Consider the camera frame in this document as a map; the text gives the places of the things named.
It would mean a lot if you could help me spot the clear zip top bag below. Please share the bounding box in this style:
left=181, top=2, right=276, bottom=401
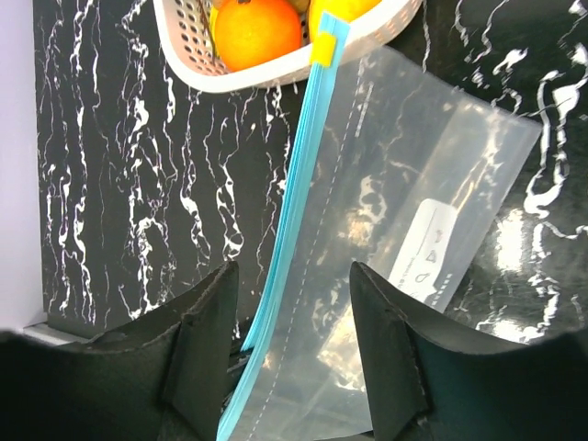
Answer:
left=218, top=14, right=540, bottom=440

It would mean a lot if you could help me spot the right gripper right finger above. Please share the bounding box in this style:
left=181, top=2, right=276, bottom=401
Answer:
left=350, top=262, right=587, bottom=440

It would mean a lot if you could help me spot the yellow mango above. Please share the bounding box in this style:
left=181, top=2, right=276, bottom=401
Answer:
left=307, top=0, right=380, bottom=41

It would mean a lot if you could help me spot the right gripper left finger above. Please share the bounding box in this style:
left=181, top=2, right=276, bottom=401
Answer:
left=1, top=262, right=239, bottom=440

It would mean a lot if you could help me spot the orange fruit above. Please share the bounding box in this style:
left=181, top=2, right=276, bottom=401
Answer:
left=214, top=0, right=303, bottom=72

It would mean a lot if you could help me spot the white perforated plastic basket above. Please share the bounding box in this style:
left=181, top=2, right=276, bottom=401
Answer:
left=153, top=0, right=422, bottom=94

